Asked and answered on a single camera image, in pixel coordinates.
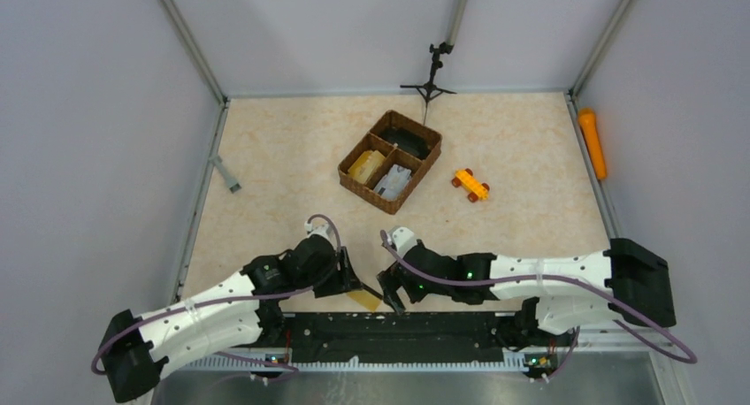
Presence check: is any brown woven divided basket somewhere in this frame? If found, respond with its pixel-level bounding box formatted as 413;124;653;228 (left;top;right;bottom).
337;110;443;215

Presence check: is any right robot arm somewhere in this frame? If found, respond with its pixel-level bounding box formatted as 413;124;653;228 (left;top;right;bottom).
380;227;680;346

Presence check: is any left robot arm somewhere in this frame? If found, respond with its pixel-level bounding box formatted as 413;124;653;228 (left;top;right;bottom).
92;233;379;403

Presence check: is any small orange red object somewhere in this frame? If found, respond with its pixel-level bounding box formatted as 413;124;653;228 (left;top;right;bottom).
451;168;490;203

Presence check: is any yellow item in basket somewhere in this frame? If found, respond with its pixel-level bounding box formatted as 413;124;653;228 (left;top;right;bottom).
347;150;386;184

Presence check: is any black item in basket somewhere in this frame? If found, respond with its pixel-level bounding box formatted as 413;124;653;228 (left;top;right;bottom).
379;127;431;160

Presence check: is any grey small tool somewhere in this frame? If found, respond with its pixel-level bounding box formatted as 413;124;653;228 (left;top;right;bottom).
210;155;241;194

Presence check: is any black mini tripod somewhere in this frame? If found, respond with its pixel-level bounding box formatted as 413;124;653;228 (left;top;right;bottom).
399;42;456;126

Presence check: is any grey pole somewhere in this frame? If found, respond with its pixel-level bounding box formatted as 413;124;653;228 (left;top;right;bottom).
444;0;468;49

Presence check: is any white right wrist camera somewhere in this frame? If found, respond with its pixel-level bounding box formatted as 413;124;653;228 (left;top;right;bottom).
387;226;418;256

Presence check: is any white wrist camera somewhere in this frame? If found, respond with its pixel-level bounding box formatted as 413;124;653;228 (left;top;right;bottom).
387;226;418;256
304;221;334;241

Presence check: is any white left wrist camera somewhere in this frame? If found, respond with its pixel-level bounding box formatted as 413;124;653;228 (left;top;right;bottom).
304;221;334;241

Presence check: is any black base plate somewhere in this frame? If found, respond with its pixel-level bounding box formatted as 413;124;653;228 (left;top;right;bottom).
257;311;578;367

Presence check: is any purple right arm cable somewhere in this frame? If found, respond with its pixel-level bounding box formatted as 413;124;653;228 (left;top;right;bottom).
379;229;699;383

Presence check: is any orange cylindrical handle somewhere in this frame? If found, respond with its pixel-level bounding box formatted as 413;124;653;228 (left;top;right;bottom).
578;108;608;180

